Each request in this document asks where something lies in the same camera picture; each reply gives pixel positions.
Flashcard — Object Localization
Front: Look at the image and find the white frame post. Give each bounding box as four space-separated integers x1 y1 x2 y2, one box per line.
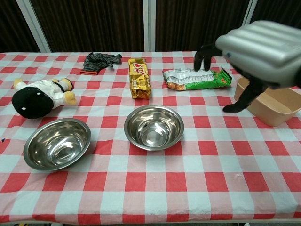
242 0 259 27
143 0 157 52
16 0 51 53

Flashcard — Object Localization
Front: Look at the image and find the plush doll with black hair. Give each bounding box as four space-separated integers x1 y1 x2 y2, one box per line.
11 77 77 120

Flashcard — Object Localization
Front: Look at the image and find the red white checkered tablecloth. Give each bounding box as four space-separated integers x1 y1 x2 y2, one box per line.
0 49 301 224

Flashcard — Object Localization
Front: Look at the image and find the brown paper food container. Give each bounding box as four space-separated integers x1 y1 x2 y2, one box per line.
233 76 301 127

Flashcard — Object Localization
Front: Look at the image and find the green silver snack bag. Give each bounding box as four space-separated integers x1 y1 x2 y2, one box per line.
162 66 233 92

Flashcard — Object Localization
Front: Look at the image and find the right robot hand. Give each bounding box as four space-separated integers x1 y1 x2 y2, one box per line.
194 20 301 113

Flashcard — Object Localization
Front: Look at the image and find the dark brown curtain panel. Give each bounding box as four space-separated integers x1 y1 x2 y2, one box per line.
251 0 301 30
29 0 144 53
155 0 251 52
0 0 40 54

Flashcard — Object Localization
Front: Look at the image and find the yellow biscuit packet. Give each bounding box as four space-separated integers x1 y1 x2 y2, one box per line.
127 57 153 100

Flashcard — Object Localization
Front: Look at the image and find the grey striped sock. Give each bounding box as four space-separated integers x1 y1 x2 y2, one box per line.
79 52 122 76

